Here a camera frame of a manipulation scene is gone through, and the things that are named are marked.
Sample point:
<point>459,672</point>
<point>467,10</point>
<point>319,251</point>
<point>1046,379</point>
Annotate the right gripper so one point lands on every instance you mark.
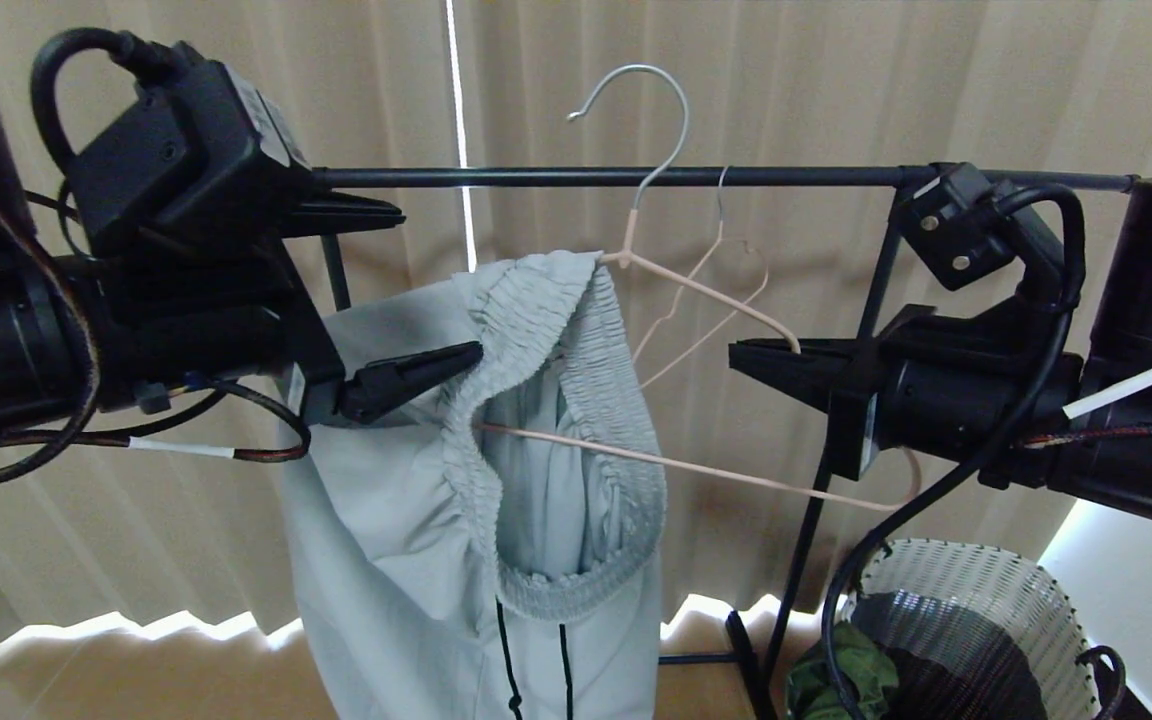
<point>976,400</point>

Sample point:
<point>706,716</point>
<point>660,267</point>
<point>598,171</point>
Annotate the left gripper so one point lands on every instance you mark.
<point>196,330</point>

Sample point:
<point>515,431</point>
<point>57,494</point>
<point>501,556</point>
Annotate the pale grey shorts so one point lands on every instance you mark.
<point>386,560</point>

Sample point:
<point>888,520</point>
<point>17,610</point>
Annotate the pink clothes hanger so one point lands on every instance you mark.
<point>629,240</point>
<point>723,215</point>

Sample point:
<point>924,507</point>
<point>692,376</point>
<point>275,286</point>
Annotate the white laundry basket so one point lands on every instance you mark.
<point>986,590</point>

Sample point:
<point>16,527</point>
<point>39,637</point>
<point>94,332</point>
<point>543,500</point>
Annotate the black clothes rack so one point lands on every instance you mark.
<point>536,178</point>

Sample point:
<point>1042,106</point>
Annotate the green garment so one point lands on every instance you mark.
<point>856,670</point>

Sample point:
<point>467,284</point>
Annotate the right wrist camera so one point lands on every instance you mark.
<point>956,230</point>

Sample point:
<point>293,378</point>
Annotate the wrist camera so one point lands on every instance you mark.
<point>186,150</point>
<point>956,230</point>

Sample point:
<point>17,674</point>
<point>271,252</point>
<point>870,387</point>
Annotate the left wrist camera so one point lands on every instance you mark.
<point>186,150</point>

